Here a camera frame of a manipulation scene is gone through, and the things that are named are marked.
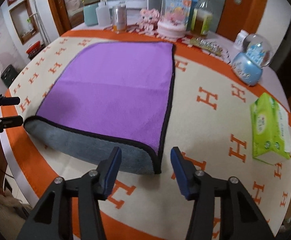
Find pink block figure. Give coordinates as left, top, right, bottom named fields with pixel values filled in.
left=137, top=9, right=160, bottom=35

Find white pill bottle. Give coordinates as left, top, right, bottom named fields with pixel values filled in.
left=234, top=29, right=249, bottom=51

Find blue illustrated box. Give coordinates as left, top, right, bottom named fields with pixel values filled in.
left=161, top=0, right=198, bottom=31

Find red white printed mat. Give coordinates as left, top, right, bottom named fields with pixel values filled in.
left=102, top=23, right=232, bottom=63

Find blue snow globe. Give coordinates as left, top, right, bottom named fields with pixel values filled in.
left=232, top=34, right=274, bottom=86

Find glass bottle amber liquid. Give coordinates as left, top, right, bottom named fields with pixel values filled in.
left=190, top=0, right=213, bottom=37

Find silver orange can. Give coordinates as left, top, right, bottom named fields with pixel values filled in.
left=112, top=4, right=127, bottom=33

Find blister pill pack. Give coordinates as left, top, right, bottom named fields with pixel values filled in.
left=190, top=37, right=222, bottom=56

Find red lidded jar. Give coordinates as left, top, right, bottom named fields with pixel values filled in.
left=26, top=41, right=41, bottom=56

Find pink dome music box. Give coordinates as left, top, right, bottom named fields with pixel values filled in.
left=157, top=0, right=192, bottom=39

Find white squeeze bottle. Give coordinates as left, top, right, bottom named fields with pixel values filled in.
left=96, top=0, right=111, bottom=27

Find teal cylindrical container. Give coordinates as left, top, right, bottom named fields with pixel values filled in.
left=83, top=3, right=98, bottom=26

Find green tissue pack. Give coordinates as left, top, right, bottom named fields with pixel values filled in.
left=250, top=93, right=291, bottom=165

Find purple and grey towel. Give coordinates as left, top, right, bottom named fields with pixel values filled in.
left=24, top=42, right=175, bottom=174

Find orange white H blanket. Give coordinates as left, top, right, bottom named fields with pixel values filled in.
left=0, top=30, right=291, bottom=239

